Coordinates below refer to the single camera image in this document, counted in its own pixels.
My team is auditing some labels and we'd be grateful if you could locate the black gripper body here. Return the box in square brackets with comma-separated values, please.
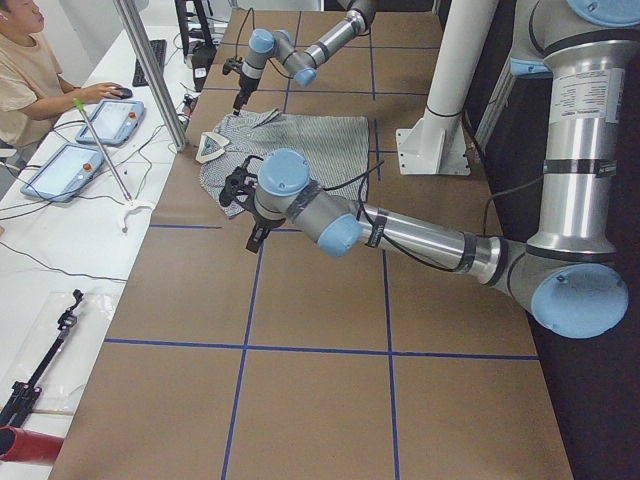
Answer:
[218, 155, 275, 230]
[222, 57, 255, 107]

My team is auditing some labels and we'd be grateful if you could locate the navy white striped polo shirt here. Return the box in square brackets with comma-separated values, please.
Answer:
[199, 109, 369, 200]

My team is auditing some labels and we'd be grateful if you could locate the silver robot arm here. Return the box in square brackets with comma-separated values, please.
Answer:
[223, 0, 378, 116]
[219, 1, 639, 339]

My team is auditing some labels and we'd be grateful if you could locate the black power box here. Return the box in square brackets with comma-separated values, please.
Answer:
[191, 42, 217, 92]

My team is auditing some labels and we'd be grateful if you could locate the black keyboard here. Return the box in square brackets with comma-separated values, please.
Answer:
[131, 38, 168, 87]

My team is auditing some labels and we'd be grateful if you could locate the black computer mouse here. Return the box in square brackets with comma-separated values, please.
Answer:
[112, 87, 133, 99]

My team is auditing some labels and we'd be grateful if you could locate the white plastic hook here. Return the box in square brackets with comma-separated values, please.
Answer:
[118, 199, 155, 234]

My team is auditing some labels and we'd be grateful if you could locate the far blue teach pendant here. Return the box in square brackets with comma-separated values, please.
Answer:
[89, 99, 145, 147]

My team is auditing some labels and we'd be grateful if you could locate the blue teach pendant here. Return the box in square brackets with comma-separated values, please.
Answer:
[20, 143, 104, 202]
[89, 99, 145, 147]

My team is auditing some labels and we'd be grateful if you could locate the green tipped metal rod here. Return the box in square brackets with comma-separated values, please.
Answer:
[72, 97, 133, 203]

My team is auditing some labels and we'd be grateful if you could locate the near blue teach pendant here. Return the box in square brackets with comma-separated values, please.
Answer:
[20, 143, 104, 202]

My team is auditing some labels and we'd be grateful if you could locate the seated person beige shirt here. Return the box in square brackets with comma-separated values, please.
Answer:
[1, 1, 122, 149]

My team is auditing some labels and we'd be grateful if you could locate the black tripod stick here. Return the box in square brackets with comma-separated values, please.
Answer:
[1, 289, 84, 428]

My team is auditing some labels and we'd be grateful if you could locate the red cylinder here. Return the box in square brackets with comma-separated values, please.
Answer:
[1, 426, 64, 466]

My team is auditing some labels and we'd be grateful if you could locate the aluminium frame post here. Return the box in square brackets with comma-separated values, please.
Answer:
[113, 0, 187, 152]

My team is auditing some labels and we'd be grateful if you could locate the white mounting post base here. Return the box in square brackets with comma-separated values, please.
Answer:
[396, 1, 515, 176]

